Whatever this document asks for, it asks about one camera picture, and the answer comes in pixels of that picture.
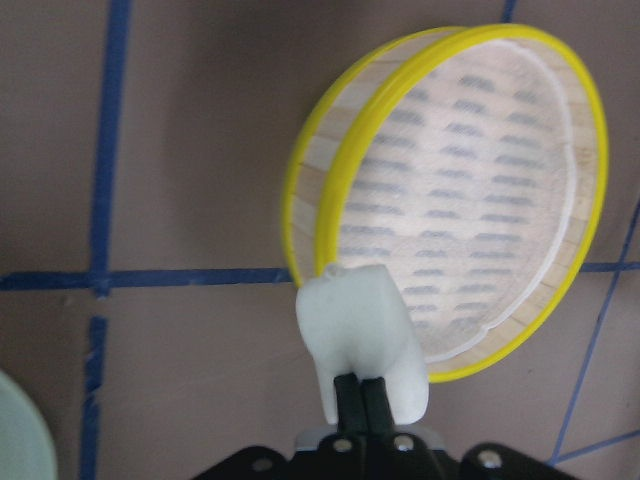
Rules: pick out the yellow rim bamboo steamer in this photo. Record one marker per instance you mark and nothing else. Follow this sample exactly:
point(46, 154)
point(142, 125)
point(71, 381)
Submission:
point(472, 162)

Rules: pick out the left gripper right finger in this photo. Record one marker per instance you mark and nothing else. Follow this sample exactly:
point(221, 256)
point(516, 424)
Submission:
point(378, 413)

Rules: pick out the light green plate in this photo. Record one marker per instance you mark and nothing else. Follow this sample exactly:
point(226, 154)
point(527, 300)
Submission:
point(27, 448)

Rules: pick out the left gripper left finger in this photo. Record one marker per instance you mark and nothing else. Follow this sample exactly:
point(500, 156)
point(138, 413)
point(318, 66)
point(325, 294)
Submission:
point(352, 418)

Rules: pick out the white bun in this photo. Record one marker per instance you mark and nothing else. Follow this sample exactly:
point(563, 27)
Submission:
point(354, 320)

